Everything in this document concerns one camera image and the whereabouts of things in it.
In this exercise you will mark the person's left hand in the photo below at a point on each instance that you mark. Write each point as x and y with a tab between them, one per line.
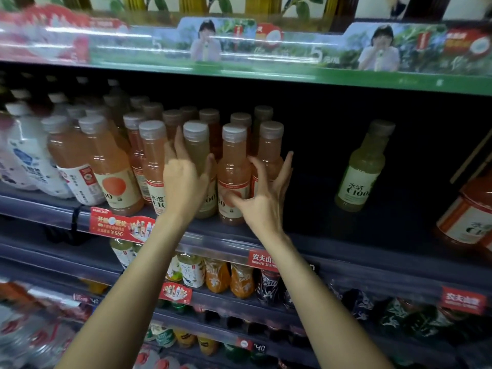
182	188

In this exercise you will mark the person's right hand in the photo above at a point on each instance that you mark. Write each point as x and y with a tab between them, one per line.
265	211

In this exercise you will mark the person's left middle finger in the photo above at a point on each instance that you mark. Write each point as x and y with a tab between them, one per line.
170	151

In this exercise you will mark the person's left thumb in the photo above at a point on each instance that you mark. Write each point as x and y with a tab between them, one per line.
210	167

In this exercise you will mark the person's right thumb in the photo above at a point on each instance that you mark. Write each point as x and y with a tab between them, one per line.
238	201

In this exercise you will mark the yellow-green drink bottle grey cap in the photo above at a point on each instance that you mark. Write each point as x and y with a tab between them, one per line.
198	149
363	169

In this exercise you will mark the peach drink bottle grey cap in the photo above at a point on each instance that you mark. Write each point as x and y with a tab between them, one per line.
232	165

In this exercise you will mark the person's left forearm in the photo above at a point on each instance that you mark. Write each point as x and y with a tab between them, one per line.
130	295

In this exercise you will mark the person's right forearm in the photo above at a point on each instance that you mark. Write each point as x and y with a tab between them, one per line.
319	311

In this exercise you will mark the group of shelved juice bottles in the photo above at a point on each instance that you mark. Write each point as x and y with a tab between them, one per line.
111	165

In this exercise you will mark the red brand shelf tag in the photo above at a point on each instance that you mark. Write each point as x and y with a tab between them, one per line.
463	300
262	261

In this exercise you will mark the orange label tea bottle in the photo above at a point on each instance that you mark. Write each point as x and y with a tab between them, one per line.
243	281
217	276

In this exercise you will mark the green tea bottle white label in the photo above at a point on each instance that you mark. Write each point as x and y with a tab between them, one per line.
122	252
191	270

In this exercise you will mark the red promotional shelf tag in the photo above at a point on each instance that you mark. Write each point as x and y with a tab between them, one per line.
119	224

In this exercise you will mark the dark label tea bottle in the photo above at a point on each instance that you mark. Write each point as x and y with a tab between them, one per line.
268	287

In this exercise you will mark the small red picture tag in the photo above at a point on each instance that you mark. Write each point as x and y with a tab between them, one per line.
175	292

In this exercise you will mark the green promotional shelf banner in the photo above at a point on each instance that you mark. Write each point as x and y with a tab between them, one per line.
269	61

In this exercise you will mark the white drink bottle blue label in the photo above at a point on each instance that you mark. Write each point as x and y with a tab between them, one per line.
9	165
32	157

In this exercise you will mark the red price tag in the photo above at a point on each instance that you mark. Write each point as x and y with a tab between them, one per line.
251	345

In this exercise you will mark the row of small mixed bottles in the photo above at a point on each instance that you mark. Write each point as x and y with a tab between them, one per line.
180	338

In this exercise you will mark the row of leaf print cartons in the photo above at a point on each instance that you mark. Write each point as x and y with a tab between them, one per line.
238	3

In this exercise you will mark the row of dark tea bottles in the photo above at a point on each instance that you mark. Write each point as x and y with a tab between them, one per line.
399	315

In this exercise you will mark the orange drink bottle white label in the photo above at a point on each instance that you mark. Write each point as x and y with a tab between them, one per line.
467	215

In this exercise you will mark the pack of clear water bottles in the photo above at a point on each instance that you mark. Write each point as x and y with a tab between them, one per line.
32	338

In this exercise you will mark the tan shelf strut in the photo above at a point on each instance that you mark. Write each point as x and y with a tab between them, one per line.
471	157

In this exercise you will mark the black rail clip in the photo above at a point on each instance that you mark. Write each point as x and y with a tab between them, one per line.
75	218

